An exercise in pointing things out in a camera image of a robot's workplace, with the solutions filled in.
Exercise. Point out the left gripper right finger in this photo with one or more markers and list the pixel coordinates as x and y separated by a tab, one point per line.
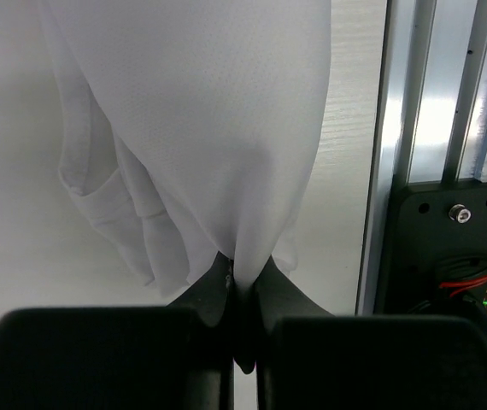
310	359

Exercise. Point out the white t shirt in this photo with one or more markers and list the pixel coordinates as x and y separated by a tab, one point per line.
190	131

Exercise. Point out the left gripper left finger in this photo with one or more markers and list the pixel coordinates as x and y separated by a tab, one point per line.
172	357

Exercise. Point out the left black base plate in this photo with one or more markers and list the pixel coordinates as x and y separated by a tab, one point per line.
435	241

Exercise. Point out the aluminium front rail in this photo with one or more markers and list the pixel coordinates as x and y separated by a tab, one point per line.
432	110

